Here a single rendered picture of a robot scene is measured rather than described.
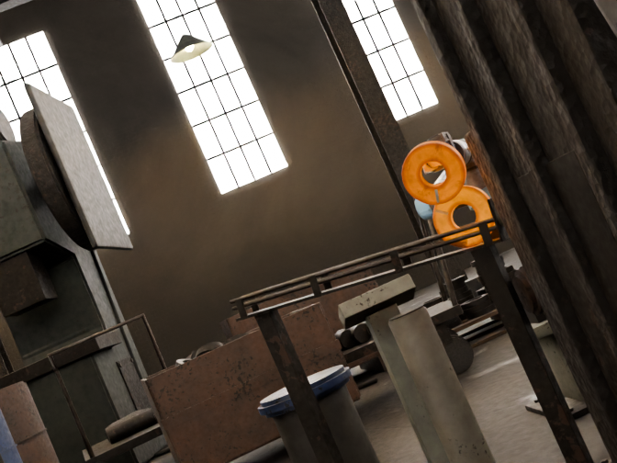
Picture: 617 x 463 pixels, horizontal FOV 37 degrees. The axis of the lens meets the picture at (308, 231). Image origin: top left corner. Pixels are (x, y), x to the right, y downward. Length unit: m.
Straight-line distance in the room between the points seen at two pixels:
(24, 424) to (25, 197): 2.22
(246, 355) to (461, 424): 1.90
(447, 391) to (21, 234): 4.77
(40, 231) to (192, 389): 2.87
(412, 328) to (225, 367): 1.88
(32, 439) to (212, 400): 1.27
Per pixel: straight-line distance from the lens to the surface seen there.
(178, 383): 4.35
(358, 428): 2.92
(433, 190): 2.24
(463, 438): 2.68
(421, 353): 2.64
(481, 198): 2.28
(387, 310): 2.80
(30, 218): 6.93
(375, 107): 10.49
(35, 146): 6.92
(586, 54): 1.48
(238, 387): 4.38
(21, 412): 5.26
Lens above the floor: 0.69
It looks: 3 degrees up
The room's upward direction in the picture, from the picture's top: 24 degrees counter-clockwise
